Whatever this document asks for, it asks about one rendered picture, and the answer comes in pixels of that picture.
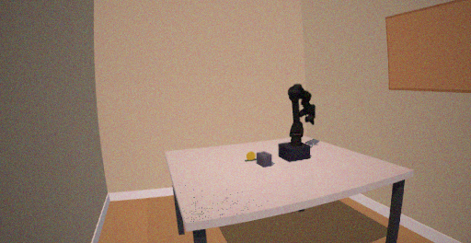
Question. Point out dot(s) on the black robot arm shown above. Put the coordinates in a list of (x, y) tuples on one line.
[(295, 93)]

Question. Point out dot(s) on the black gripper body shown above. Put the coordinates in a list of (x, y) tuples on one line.
[(309, 112)]

